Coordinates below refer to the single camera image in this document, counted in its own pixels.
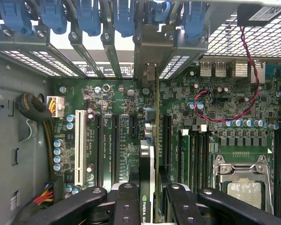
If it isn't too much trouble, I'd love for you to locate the long black expansion slot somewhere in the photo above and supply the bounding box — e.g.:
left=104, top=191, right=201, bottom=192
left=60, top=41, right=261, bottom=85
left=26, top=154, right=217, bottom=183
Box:
left=95, top=113, right=104, bottom=188
left=111, top=113, right=120, bottom=186
left=163, top=114, right=171, bottom=169

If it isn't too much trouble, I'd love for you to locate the metal CPU socket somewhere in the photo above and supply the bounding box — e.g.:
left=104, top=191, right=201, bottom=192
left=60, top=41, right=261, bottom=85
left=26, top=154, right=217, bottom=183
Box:
left=212, top=153, right=274, bottom=216

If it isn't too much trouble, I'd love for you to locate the white PCI expansion slot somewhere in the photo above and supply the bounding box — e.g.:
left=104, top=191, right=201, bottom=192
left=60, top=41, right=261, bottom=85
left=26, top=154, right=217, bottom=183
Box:
left=74, top=110, right=87, bottom=186

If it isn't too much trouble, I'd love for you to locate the short black expansion slot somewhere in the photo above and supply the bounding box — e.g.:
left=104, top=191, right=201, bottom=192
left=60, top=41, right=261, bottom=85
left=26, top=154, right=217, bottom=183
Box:
left=130, top=114, right=138, bottom=138

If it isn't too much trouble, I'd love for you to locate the green motherboard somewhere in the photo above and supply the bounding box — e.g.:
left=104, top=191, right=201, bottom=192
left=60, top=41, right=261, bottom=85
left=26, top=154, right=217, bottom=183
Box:
left=49, top=60, right=281, bottom=225

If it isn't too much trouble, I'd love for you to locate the white power connector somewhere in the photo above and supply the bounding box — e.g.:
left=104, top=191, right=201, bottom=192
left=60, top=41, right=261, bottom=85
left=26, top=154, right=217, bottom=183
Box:
left=46, top=95, right=65, bottom=118

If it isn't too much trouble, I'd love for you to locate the open black PC case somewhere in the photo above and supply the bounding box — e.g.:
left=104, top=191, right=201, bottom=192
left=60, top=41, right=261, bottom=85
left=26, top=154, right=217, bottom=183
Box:
left=0, top=0, right=281, bottom=225

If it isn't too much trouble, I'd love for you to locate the metal rear port block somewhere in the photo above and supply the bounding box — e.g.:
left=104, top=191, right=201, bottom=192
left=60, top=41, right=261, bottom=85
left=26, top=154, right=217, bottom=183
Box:
left=234, top=60, right=249, bottom=78
left=200, top=61, right=213, bottom=77
left=214, top=61, right=227, bottom=77
left=250, top=60, right=266, bottom=84

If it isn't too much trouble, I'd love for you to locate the red yellow wire bundle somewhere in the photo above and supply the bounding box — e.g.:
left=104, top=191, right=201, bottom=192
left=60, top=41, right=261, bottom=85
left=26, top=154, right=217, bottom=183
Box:
left=34, top=182, right=54, bottom=206

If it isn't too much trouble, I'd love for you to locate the yellow black wire bundle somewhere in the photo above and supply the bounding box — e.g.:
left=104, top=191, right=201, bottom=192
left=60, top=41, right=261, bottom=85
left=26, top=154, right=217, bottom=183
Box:
left=43, top=117, right=56, bottom=179

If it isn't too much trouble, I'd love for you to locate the black sleeved power cable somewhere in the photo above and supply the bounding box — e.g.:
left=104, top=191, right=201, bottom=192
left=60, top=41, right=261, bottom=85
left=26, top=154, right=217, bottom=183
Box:
left=15, top=92, right=53, bottom=122

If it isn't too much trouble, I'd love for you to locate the red black twisted wire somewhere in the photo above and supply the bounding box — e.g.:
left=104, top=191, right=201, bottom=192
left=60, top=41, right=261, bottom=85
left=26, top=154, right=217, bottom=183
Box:
left=193, top=25, right=260, bottom=122

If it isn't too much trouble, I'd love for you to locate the black intrusion switch box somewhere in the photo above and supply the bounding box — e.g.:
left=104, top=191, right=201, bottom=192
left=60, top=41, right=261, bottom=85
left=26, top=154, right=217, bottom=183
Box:
left=236, top=3, right=281, bottom=28

